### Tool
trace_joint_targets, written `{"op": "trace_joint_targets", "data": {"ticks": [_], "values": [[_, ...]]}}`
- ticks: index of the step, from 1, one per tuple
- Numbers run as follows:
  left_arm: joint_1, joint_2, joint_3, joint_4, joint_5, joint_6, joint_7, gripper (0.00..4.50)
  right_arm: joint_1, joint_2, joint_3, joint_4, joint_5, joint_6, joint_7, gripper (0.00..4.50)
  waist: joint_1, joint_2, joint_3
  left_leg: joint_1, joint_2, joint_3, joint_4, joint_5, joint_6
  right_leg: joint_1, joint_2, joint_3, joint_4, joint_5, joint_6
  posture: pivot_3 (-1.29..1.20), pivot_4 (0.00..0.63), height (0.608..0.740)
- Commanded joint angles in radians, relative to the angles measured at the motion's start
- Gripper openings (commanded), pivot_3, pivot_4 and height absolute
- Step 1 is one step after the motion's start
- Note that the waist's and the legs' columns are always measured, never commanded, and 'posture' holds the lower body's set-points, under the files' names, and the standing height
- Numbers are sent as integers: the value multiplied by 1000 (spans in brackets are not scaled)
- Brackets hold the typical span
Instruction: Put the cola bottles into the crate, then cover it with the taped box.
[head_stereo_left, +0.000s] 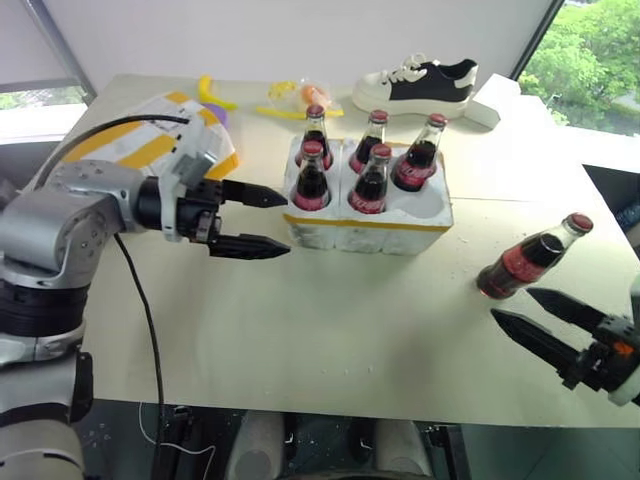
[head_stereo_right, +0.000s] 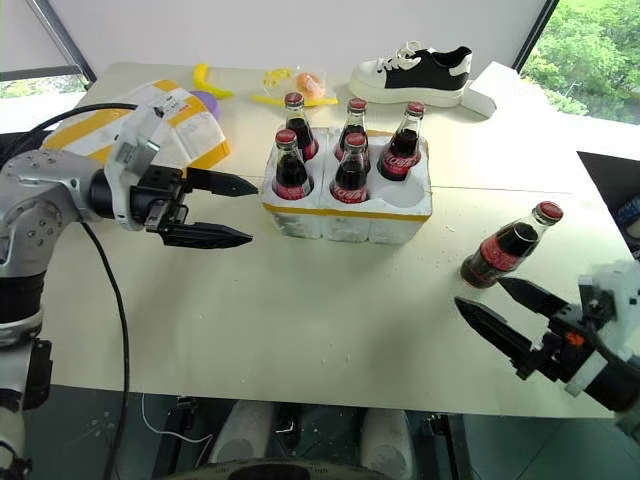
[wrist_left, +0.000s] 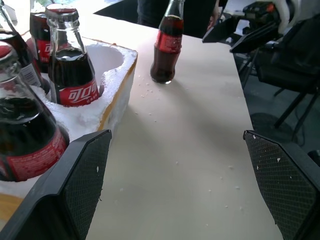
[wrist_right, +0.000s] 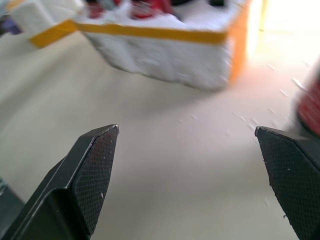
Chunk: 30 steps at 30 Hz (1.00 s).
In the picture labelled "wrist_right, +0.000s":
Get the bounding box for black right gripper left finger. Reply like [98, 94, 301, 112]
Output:
[0, 123, 120, 240]

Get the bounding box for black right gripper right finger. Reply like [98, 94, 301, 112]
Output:
[254, 126, 320, 240]

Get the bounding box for white foam taped box lid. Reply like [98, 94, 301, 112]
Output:
[6, 0, 81, 49]

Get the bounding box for white foam crate yellow tape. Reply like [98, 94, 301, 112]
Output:
[74, 0, 252, 91]

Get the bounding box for red objects in box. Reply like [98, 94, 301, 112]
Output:
[87, 0, 186, 22]

